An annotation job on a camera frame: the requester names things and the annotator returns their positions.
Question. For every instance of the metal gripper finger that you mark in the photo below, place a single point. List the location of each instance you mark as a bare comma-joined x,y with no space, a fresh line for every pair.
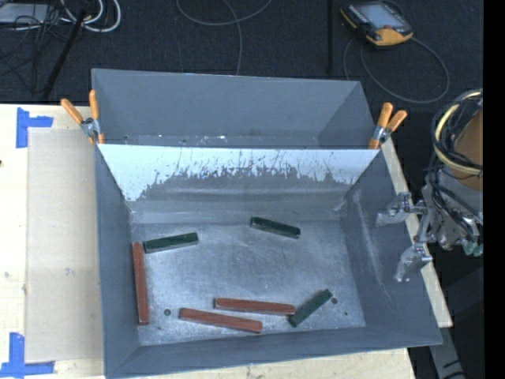
397,210
412,260

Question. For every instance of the dark green flat block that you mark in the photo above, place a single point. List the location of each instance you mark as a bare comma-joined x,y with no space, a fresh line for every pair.
275,227
170,242
311,307

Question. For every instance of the grey metal bin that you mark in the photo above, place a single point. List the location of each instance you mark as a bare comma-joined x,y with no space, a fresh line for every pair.
244,196

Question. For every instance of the red-brown flat block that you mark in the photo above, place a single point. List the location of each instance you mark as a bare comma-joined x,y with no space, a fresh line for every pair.
221,320
254,306
141,284

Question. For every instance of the pale wood flat board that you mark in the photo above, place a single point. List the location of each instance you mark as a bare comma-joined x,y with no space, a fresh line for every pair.
63,243

